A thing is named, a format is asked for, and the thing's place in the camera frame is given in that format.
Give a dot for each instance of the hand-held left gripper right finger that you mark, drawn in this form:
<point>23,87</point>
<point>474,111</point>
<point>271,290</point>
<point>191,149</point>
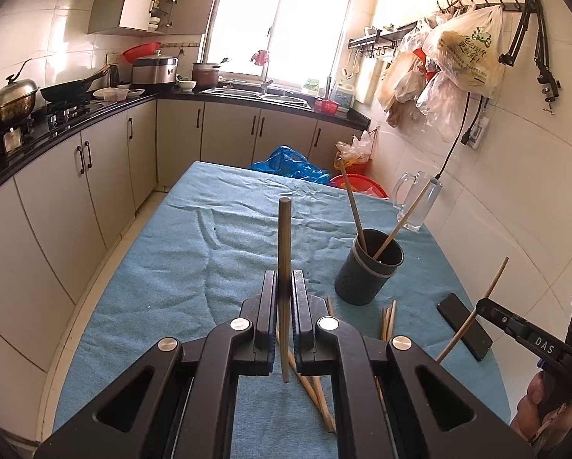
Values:
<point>296,318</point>

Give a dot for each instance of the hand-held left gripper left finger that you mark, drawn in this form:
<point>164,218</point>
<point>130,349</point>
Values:
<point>272,318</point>

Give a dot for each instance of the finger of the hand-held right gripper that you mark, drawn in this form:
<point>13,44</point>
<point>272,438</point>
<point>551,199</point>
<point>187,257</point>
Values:
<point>520,327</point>

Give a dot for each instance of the light bamboo chopstick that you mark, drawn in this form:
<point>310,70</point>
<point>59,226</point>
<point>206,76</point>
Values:
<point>400,222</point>
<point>458,334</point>

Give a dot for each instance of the dark grey utensil holder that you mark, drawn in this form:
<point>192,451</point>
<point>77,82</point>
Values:
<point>357,282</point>

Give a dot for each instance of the dark brown wooden chopstick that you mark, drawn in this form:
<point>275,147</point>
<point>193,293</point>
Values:
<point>352,201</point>
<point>284,239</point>

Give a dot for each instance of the bunch of bamboo chopsticks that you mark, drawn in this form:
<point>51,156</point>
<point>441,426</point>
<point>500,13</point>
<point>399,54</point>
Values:
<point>325,416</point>

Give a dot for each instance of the person's right hand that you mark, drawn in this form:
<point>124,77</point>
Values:
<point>529,406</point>

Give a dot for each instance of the black smartphone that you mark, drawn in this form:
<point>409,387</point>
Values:
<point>451,308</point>

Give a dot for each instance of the blue tablecloth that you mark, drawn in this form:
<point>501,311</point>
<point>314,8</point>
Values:
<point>171,272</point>

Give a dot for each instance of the clear glass mug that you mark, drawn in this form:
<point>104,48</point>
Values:
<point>427,215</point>

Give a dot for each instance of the red plastic basin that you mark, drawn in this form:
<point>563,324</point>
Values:
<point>360,185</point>

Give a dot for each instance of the blue plastic bag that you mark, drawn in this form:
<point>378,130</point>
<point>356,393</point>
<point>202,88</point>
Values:
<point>286,162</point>

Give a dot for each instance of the small red waste basket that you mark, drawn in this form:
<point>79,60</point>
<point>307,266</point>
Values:
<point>355,168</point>

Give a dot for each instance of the white trash bag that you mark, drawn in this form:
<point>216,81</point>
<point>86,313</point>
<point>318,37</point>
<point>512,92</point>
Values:
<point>355,148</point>

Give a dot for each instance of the small red mesh basket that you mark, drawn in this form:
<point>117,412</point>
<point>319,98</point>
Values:
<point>326,105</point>

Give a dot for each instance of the steel kitchen sink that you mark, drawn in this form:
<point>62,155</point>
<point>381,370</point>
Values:
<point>271,97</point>

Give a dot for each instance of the white detergent jug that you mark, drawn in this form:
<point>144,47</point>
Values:
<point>343,96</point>

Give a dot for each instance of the metal sink faucet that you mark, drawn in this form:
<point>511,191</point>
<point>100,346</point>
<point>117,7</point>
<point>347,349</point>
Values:
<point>267,87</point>

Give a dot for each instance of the green carton box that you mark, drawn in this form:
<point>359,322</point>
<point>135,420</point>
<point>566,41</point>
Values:
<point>311,87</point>

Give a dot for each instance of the grey kitchen base cabinets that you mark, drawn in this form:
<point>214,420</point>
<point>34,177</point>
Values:
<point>109,148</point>

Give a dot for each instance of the white bowl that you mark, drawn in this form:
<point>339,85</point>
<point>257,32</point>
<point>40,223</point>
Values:
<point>187,86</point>

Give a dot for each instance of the brown cooking pot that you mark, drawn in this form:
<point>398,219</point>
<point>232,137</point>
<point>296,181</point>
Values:
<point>205,77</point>

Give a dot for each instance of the brown plastic bag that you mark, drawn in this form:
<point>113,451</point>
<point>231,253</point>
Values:
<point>398,86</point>

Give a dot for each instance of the white hanging ladle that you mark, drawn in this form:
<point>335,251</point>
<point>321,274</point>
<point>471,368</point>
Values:
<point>350,69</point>

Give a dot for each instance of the pink cloth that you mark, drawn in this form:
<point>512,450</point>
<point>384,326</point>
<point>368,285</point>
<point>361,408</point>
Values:
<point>261,57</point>

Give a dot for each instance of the clear plastic food containers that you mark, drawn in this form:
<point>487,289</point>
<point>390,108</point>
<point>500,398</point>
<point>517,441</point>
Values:
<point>116,93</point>

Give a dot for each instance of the stainless steel rice cooker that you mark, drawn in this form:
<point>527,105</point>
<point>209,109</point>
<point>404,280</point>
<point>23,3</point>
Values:
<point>154,70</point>

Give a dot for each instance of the cream printed plastic bag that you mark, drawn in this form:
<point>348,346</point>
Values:
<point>467,52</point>

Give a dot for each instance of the electric kettle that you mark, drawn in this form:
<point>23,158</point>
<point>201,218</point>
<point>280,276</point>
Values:
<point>114,75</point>

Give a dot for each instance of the black gas stove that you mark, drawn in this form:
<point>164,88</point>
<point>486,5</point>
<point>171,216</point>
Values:
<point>66,114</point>

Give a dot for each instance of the red plastic colander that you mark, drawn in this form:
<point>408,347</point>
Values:
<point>140,51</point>

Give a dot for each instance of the kitchen window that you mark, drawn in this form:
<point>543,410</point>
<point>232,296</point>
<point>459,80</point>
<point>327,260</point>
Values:
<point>286,19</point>

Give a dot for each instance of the black wok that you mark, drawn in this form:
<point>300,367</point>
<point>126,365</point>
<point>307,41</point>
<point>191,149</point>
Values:
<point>68,91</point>

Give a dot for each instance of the steel pot with lid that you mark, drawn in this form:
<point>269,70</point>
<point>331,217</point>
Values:
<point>11,100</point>

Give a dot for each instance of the white wall socket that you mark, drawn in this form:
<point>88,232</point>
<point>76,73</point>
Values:
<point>477,131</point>

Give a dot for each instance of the black wall shelf rack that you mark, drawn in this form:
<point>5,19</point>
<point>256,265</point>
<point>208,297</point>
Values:
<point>381,38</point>

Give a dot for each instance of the black wall hook rail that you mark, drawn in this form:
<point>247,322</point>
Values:
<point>482,5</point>

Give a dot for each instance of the grey upper wall cabinet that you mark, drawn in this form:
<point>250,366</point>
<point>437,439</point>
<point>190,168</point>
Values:
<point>133,9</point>

